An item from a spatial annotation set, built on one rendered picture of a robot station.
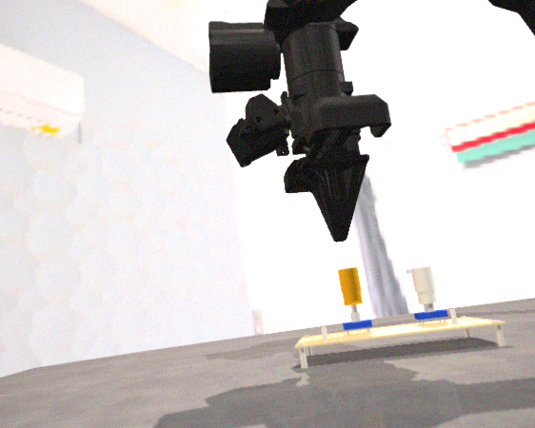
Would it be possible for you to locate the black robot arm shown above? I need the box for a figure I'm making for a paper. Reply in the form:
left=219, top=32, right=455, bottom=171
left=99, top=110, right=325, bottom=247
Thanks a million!
left=208, top=0, right=535, bottom=168

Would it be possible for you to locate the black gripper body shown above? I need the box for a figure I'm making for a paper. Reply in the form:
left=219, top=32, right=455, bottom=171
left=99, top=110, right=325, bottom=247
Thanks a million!
left=283, top=70, right=392, bottom=194

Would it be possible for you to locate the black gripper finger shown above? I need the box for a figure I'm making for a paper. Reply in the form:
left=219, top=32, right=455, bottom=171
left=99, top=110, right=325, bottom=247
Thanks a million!
left=300, top=154, right=369, bottom=242
left=294, top=174, right=335, bottom=242

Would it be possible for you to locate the tan circuit board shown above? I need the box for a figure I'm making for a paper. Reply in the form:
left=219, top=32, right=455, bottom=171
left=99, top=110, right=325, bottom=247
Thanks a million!
left=294, top=266, right=505, bottom=368

